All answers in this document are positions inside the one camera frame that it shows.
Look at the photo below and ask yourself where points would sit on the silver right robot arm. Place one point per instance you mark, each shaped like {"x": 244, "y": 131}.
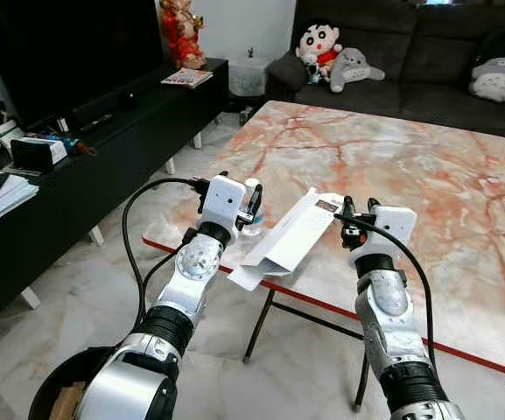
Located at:
{"x": 390, "y": 306}

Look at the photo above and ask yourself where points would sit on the black soundbar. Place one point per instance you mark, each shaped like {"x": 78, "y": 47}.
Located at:
{"x": 103, "y": 105}

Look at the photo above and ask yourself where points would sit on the cartoon boy plush doll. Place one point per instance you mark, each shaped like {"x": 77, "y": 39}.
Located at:
{"x": 319, "y": 39}

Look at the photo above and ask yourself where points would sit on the black low TV cabinet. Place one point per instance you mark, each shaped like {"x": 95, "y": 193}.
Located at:
{"x": 103, "y": 184}

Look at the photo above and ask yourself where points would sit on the black remote control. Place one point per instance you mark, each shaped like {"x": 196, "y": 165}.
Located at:
{"x": 96, "y": 122}

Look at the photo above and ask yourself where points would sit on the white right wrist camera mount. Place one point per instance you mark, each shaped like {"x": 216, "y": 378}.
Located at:
{"x": 396, "y": 227}

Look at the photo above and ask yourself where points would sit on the red and gold figurine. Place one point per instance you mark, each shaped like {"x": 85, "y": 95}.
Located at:
{"x": 182, "y": 39}

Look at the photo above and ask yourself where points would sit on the white paper stack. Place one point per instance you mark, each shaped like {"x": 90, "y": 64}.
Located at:
{"x": 7, "y": 208}

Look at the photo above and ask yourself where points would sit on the large grey Totoro plush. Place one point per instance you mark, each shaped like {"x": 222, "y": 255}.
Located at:
{"x": 497, "y": 79}

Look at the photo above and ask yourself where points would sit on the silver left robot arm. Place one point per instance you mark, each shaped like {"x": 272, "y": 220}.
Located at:
{"x": 186, "y": 271}

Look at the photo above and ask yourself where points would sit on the white and red magazine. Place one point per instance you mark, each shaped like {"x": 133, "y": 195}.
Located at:
{"x": 186, "y": 78}

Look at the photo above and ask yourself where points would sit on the black round rubbish bin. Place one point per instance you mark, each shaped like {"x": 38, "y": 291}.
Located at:
{"x": 51, "y": 376}

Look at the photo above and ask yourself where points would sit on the black flat television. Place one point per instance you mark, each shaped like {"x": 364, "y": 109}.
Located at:
{"x": 59, "y": 52}

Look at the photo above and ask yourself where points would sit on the blue folding umbrella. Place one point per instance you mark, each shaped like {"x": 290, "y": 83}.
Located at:
{"x": 64, "y": 140}

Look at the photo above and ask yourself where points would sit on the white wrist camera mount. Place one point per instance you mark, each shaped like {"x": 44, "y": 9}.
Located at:
{"x": 396, "y": 227}
{"x": 224, "y": 201}

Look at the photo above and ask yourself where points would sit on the black and white box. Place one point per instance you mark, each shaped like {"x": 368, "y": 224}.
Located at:
{"x": 29, "y": 156}

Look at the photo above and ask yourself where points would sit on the marble pattern folding table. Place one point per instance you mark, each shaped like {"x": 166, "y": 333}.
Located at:
{"x": 392, "y": 157}

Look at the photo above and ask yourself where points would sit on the long white carton box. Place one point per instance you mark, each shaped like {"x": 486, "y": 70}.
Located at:
{"x": 287, "y": 232}

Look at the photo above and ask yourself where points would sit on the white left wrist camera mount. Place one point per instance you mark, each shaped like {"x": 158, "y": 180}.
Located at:
{"x": 224, "y": 201}

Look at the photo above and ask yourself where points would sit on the small grey Totoro plush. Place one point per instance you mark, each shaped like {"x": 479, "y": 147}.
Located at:
{"x": 353, "y": 68}

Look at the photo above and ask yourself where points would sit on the small clear water bottle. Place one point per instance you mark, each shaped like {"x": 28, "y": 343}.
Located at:
{"x": 252, "y": 229}

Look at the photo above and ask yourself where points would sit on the dark grey fabric sofa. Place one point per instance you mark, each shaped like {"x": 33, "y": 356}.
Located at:
{"x": 410, "y": 52}

